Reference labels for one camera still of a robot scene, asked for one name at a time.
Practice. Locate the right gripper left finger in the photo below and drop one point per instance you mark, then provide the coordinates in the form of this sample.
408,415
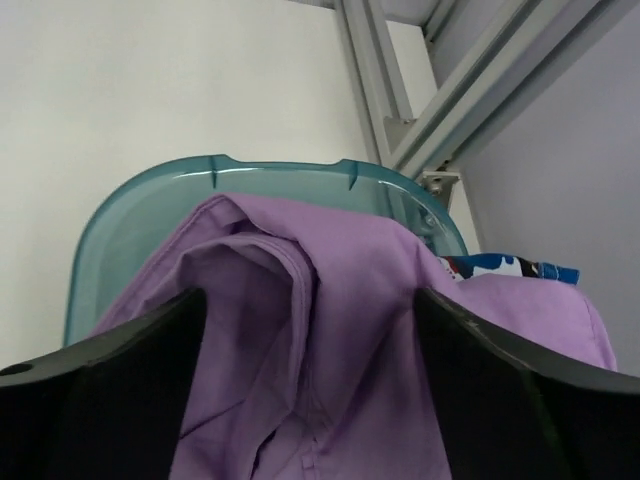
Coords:
108,407

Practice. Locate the teal plastic bin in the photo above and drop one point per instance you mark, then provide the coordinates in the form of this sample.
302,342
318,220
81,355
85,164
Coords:
140,214

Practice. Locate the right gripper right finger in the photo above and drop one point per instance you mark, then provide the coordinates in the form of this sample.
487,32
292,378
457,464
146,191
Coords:
508,408

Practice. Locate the blue patterned trousers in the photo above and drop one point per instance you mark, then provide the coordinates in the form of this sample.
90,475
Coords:
470,266

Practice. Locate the purple trousers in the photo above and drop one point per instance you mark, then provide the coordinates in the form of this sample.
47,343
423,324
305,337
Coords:
309,367

